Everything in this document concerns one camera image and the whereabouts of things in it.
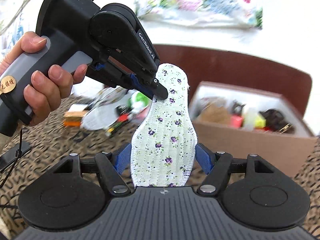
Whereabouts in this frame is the floral fabric insole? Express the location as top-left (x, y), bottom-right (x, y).
top-left (130, 63), bottom-right (197, 187)

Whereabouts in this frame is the dark grey plastic clip stand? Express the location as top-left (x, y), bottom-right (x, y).
top-left (231, 100), bottom-right (245, 116)

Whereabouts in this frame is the person's left hand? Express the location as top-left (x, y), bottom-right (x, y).
top-left (1, 31), bottom-right (87, 126)

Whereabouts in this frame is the green white round toy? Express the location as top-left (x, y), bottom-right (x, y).
top-left (129, 91), bottom-right (151, 114)

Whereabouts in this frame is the dark red wooden headboard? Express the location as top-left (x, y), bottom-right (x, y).
top-left (155, 44), bottom-right (312, 115)

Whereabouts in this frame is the brown round woven pad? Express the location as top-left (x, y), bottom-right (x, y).
top-left (197, 103), bottom-right (231, 125)

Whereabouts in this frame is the yellow small box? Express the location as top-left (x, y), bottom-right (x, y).
top-left (253, 112), bottom-right (266, 129)

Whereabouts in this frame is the pink cardboard storage box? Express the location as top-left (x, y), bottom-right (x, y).
top-left (189, 81), bottom-right (317, 177)

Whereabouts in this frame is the translucent white plastic tube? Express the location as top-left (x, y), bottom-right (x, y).
top-left (242, 108), bottom-right (258, 131)

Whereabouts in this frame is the orange brown small box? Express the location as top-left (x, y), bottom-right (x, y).
top-left (62, 111), bottom-right (87, 127)

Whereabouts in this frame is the black phone with cable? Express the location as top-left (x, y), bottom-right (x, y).
top-left (0, 141), bottom-right (31, 173)

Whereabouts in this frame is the floral cloth on wall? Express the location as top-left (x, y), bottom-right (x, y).
top-left (135, 0), bottom-right (263, 29)

